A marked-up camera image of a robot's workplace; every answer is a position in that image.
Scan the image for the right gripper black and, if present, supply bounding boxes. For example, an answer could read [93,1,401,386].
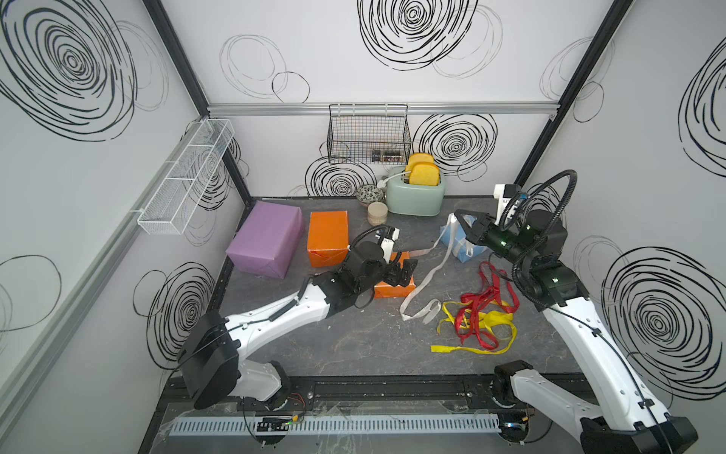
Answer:
[455,207,533,272]

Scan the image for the white mesh wall shelf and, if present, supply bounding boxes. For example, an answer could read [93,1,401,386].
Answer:
[137,117,234,236]

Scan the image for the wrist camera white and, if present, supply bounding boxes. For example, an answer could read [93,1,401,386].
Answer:
[493,183,522,226]
[377,225,400,262]

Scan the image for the yellow ribbon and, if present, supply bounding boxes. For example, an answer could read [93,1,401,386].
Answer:
[430,302,518,356]

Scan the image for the black wire basket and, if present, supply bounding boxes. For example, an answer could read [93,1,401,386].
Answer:
[326,103,412,165]

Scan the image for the spice jars in basket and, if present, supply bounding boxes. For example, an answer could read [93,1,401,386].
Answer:
[371,149,402,164]

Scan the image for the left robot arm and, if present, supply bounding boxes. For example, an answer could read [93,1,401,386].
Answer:
[177,240,418,410]

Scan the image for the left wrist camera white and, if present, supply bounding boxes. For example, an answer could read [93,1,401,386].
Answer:
[377,225,400,262]

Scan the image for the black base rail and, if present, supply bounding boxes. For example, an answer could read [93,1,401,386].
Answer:
[163,373,616,412]

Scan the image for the rear yellow sponge toast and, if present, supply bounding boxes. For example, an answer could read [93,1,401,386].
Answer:
[406,152,435,171]

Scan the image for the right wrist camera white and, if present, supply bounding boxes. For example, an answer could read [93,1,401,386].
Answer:
[493,183,522,226]

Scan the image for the blue gift box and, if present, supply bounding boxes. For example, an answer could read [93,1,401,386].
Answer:
[440,225,489,263]

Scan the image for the yellow sponge toast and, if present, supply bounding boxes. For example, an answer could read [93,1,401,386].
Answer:
[406,152,435,171]
[408,163,441,187]

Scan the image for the patterned ceramic bowl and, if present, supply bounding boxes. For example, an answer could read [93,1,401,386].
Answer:
[355,185,385,206]

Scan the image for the orange box red ribbon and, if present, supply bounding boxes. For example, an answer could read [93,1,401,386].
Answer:
[307,211,350,268]

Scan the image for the grey slotted cable duct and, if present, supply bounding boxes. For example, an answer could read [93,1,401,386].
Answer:
[169,414,501,437]

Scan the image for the small jar with beige lid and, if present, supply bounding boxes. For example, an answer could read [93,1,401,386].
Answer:
[367,202,389,226]

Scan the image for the front yellow sponge toast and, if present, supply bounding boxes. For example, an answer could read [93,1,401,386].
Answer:
[408,163,441,187]

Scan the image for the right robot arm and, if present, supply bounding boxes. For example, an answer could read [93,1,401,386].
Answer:
[453,169,699,453]

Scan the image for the mint green toaster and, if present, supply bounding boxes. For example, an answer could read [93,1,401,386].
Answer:
[385,166,446,218]

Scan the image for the purple gift box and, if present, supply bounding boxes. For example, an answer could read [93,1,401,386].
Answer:
[226,202,304,279]

